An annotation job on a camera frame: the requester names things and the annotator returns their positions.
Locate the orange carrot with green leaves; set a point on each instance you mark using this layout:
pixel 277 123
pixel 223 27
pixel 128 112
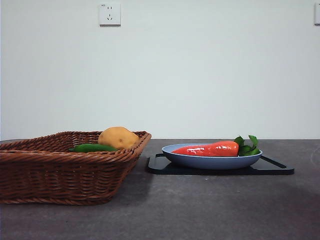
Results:
pixel 212 149

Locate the yellow-brown potato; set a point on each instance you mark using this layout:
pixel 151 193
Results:
pixel 117 137

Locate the light blue plate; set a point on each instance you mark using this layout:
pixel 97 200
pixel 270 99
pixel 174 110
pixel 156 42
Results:
pixel 212 162

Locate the green chili pepper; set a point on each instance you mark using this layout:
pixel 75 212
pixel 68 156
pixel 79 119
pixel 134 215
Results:
pixel 92 148

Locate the brown wicker basket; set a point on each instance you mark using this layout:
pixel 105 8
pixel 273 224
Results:
pixel 62 177

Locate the dark green cutting board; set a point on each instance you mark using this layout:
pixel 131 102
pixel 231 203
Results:
pixel 270 170

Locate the white wall socket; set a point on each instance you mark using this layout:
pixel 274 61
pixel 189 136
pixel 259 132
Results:
pixel 317 13
pixel 110 15

